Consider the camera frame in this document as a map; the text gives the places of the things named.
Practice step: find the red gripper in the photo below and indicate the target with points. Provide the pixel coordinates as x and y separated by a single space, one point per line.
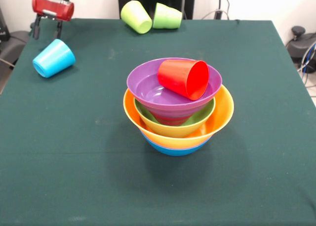
53 8

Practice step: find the blue plastic cup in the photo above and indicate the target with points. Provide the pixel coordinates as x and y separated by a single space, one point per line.
54 59

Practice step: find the yellow-green plastic cup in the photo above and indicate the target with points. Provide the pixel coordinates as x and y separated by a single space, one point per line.
135 15

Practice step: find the purple plastic bowl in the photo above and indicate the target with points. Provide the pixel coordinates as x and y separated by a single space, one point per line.
143 85

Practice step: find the green plastic cup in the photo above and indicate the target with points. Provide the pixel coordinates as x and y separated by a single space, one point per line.
168 17

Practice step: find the red plastic cup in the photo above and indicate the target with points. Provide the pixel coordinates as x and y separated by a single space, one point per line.
182 77

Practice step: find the magenta plastic bowl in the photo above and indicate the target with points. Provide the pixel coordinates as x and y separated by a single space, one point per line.
172 121

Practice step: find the green plastic bowl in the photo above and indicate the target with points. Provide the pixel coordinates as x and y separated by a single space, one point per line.
170 130

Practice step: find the blue plastic bowl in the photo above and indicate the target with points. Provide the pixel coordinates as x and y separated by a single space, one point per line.
175 151

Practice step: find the orange plastic bowl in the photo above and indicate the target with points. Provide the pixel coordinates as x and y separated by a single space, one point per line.
222 112

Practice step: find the dark green tablecloth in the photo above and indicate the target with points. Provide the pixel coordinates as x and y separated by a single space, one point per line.
158 186

